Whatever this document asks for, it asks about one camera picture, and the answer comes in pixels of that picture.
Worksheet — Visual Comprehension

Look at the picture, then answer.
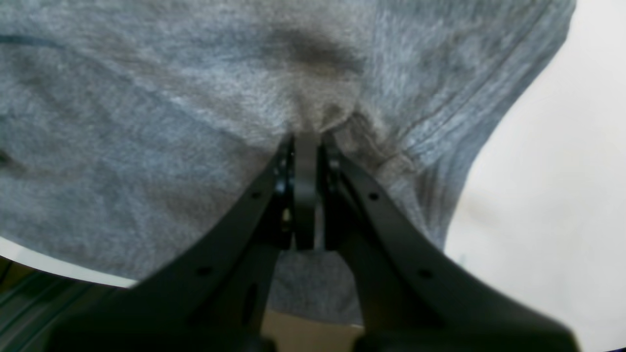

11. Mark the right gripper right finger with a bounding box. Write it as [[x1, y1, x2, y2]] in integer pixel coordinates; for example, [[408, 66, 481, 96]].
[[319, 139, 579, 352]]

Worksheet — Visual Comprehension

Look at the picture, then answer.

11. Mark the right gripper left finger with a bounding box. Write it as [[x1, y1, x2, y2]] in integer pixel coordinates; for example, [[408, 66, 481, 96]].
[[46, 137, 294, 352]]

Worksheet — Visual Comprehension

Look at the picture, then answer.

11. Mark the grey t-shirt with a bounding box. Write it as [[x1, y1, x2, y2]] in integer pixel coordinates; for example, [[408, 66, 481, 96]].
[[0, 0, 577, 326]]

